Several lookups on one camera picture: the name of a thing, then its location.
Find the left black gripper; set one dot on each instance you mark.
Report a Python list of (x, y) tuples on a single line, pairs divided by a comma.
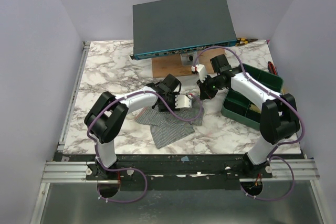
[(162, 108)]

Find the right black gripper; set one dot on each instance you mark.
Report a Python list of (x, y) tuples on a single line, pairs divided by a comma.
[(206, 87)]

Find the grey metal stand bracket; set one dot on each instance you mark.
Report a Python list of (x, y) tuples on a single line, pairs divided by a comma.
[(188, 59)]

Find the red black utility knife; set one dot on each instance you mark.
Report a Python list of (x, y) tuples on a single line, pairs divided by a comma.
[(272, 69)]

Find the grey striped underwear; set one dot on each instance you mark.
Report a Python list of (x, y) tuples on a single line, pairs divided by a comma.
[(165, 128)]

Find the grey network switch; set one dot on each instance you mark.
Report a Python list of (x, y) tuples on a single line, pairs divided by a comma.
[(173, 27)]

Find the cream rolled cloth in tray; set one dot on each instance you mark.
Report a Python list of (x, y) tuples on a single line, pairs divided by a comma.
[(254, 108)]

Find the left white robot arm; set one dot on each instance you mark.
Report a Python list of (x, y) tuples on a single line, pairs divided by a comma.
[(105, 119)]

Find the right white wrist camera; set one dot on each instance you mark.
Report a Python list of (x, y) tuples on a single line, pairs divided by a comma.
[(200, 69)]

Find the green divided plastic tray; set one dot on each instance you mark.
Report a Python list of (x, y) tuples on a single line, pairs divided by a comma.
[(238, 108)]

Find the aluminium frame rail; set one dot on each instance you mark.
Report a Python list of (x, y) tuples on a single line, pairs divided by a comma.
[(44, 186)]

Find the blue tape piece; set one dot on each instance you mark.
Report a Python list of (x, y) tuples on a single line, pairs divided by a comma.
[(185, 159)]

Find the black metal base rail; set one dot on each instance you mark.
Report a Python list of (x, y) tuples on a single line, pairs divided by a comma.
[(168, 172)]

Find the brown plywood board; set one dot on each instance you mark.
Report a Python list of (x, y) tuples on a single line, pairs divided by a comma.
[(173, 64)]

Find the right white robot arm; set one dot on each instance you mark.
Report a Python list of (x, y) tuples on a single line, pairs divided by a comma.
[(278, 118)]

